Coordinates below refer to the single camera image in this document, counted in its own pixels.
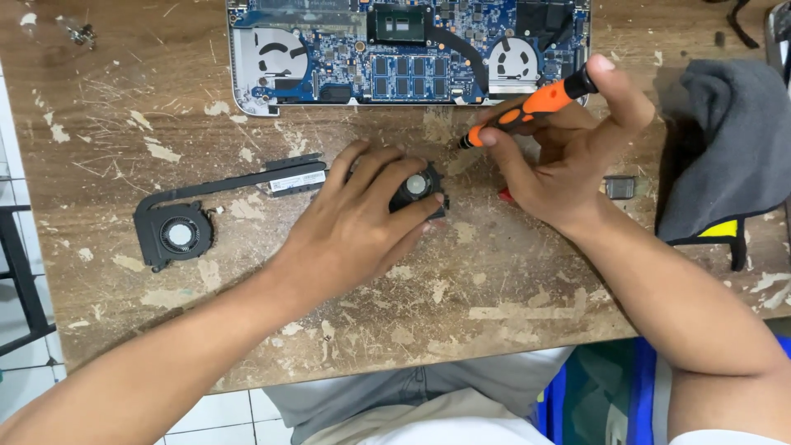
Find person's right hand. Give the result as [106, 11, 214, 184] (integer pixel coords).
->
[476, 52, 657, 241]

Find person's left hand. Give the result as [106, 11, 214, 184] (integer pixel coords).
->
[270, 139, 447, 310]

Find orange black precision screwdriver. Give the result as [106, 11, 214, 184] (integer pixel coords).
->
[458, 64, 599, 151]

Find black dual fan heatsink assembly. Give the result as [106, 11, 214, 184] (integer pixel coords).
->
[132, 152, 451, 273]

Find small grey metal block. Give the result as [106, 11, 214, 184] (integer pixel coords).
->
[605, 176, 637, 200]

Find grey cloth with yellow patch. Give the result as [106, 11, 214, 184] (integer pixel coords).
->
[654, 58, 791, 273]

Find grey shorts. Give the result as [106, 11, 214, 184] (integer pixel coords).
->
[262, 345, 577, 445]

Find open laptop with blue motherboard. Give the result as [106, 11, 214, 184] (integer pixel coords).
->
[225, 0, 593, 117]

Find blue green fabric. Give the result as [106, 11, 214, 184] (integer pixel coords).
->
[531, 335, 791, 445]

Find small heap of screws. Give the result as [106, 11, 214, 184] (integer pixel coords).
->
[67, 23, 98, 50]

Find black cable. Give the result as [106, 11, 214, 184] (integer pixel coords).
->
[725, 0, 762, 50]

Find black metal frame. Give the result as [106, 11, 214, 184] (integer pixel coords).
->
[0, 204, 58, 357]

